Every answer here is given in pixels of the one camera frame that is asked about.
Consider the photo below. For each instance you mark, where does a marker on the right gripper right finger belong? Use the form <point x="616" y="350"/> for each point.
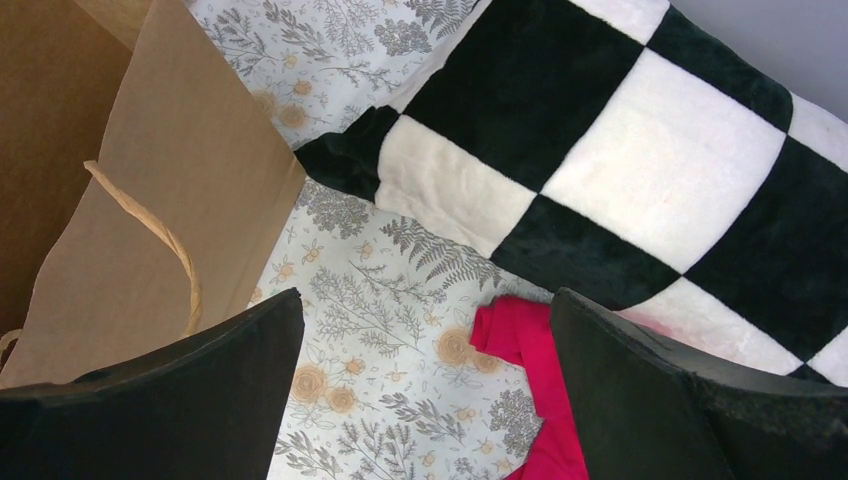
<point x="649" y="407"/>

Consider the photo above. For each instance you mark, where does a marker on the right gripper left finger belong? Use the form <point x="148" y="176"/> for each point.
<point x="206" y="407"/>

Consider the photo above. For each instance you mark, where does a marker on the brown paper bag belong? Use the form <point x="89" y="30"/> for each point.
<point x="143" y="187"/>

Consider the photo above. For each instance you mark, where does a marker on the red cloth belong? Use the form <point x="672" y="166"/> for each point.
<point x="519" y="331"/>

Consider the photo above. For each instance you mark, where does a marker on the floral patterned table mat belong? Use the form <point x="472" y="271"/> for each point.
<point x="386" y="385"/>

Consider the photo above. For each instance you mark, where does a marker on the black white checkered pillow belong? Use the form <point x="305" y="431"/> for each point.
<point x="616" y="149"/>

